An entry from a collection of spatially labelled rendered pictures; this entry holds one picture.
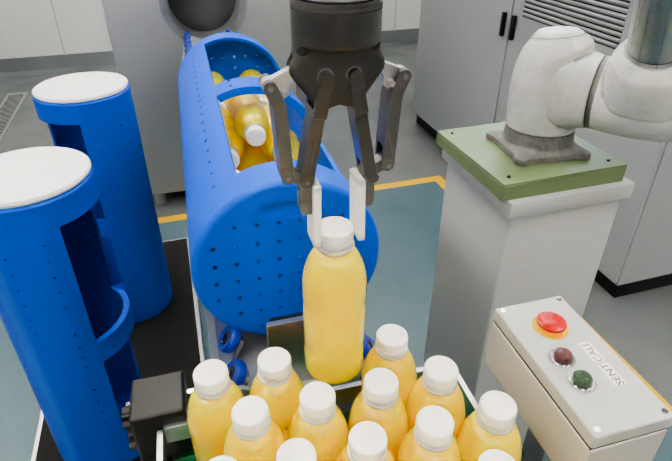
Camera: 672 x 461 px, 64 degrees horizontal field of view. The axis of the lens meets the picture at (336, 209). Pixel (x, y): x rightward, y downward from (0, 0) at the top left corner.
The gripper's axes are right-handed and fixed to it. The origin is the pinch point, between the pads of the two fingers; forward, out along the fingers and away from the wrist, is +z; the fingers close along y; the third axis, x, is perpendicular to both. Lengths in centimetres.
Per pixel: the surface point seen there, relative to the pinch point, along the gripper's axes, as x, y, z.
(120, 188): -122, 38, 58
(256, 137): -52, 1, 14
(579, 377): 12.3, -24.5, 18.7
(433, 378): 7.5, -9.2, 19.3
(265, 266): -18.8, 5.3, 20.1
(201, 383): 1.1, 15.7, 19.3
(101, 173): -121, 42, 51
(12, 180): -71, 51, 26
